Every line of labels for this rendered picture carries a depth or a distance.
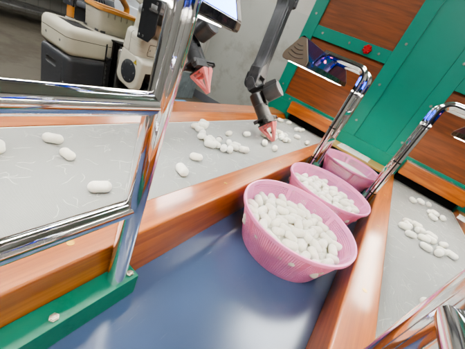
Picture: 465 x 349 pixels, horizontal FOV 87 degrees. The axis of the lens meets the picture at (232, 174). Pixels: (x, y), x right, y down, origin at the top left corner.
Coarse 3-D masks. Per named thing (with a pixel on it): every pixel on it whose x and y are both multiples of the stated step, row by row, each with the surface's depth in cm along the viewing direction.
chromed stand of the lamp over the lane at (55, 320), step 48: (192, 0) 17; (0, 96) 12; (48, 96) 14; (96, 96) 16; (144, 96) 19; (144, 144) 22; (144, 192) 25; (0, 240) 18; (48, 240) 20; (96, 288) 30; (0, 336) 23; (48, 336) 26
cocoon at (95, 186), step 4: (88, 184) 39; (92, 184) 39; (96, 184) 39; (100, 184) 40; (104, 184) 40; (108, 184) 40; (88, 188) 39; (92, 188) 39; (96, 188) 39; (100, 188) 40; (104, 188) 40; (108, 188) 40; (92, 192) 39; (96, 192) 40; (100, 192) 40; (104, 192) 40
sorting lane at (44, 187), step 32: (0, 128) 44; (32, 128) 48; (64, 128) 52; (96, 128) 57; (128, 128) 63; (192, 128) 81; (224, 128) 93; (256, 128) 110; (288, 128) 135; (0, 160) 38; (32, 160) 41; (64, 160) 44; (96, 160) 47; (128, 160) 52; (160, 160) 56; (192, 160) 62; (224, 160) 70; (256, 160) 79; (0, 192) 34; (32, 192) 36; (64, 192) 38; (160, 192) 47; (0, 224) 30; (32, 224) 31
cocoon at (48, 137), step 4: (48, 132) 46; (44, 136) 45; (48, 136) 45; (52, 136) 46; (56, 136) 46; (60, 136) 46; (44, 140) 45; (48, 140) 46; (52, 140) 46; (56, 140) 46; (60, 140) 46
